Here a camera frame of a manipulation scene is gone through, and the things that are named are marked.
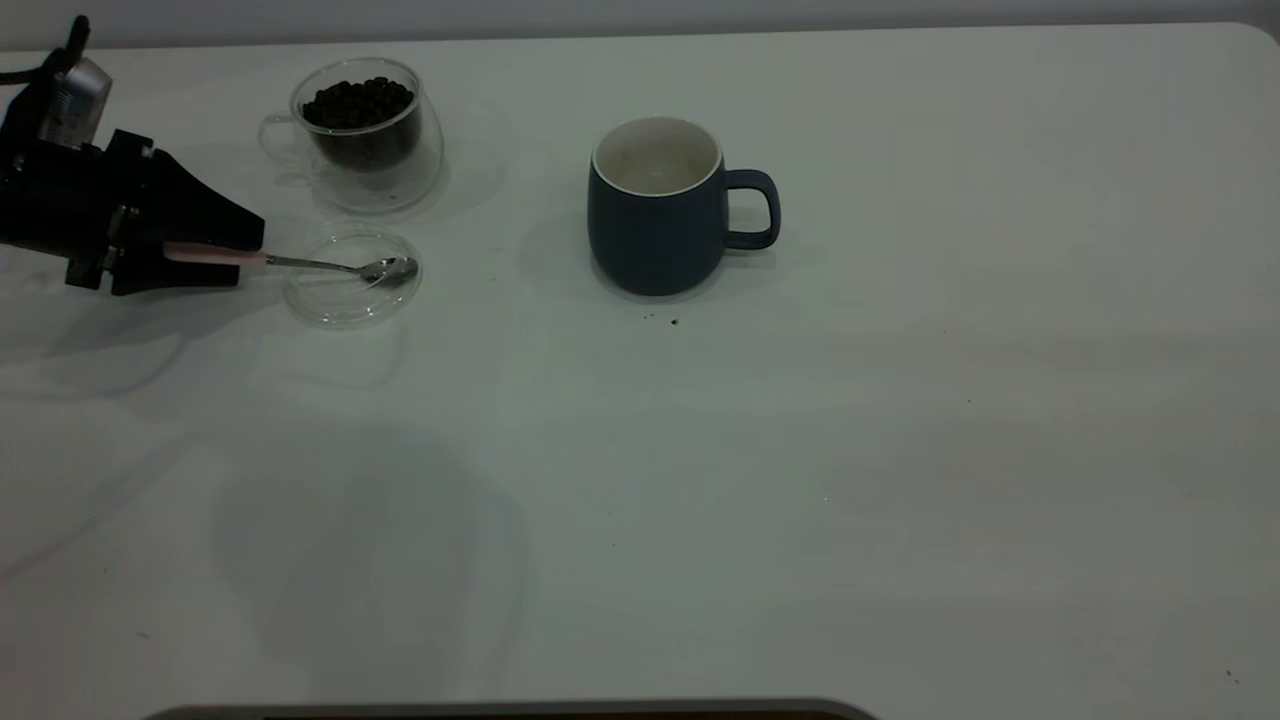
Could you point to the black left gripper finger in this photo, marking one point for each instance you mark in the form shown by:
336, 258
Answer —
170, 276
190, 205

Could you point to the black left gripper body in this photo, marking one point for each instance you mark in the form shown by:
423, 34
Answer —
60, 200

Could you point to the dark coffee beans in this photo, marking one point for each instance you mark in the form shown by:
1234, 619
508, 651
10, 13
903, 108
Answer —
358, 103

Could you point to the dark blue ceramic mug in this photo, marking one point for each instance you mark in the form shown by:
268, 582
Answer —
650, 240

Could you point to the clear glass saucer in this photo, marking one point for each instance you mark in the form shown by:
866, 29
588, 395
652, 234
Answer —
335, 305

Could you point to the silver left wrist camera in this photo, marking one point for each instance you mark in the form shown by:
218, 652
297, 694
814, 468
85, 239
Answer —
75, 105

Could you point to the clear double-wall glass cup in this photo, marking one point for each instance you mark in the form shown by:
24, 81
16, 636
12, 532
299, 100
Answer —
400, 185

